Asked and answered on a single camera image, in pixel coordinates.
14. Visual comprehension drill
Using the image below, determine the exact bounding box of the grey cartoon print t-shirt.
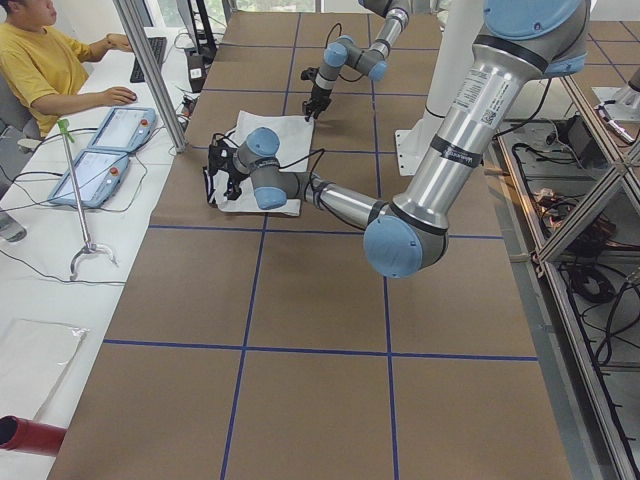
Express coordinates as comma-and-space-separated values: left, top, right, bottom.
210, 111, 315, 216

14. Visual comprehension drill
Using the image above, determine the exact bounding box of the clear plastic bag with paper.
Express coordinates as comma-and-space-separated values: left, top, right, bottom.
1, 319, 88, 419

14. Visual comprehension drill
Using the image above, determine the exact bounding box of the black computer keyboard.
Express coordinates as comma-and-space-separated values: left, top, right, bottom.
129, 36, 168, 84

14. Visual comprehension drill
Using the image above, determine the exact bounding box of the lower blue teach pendant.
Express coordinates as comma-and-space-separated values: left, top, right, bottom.
47, 149, 129, 208

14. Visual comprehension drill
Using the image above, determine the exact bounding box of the aluminium frame rack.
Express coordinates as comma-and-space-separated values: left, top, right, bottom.
487, 67, 639, 479

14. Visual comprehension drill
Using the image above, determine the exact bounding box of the dark red tube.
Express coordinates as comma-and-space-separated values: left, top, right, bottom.
1, 415, 67, 457

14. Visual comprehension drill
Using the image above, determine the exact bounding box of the metal reacher grabber tool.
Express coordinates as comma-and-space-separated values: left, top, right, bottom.
57, 119, 118, 281

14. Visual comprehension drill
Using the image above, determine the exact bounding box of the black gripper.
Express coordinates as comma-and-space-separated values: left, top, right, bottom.
300, 67, 334, 121
206, 133, 245, 204

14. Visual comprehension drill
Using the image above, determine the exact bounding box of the aluminium frame post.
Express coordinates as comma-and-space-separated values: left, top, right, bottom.
113, 0, 186, 153

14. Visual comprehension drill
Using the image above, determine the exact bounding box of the upper blue teach pendant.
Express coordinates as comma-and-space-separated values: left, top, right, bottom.
89, 106, 157, 153

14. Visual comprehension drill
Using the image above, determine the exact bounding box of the blue teach pendant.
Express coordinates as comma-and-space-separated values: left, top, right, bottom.
89, 106, 157, 153
47, 149, 129, 208

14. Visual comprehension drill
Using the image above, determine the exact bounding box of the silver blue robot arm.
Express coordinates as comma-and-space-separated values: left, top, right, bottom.
202, 1, 591, 278
301, 0, 414, 121

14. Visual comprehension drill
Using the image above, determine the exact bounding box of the person in yellow shirt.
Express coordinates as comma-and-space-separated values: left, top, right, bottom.
1, 1, 133, 137

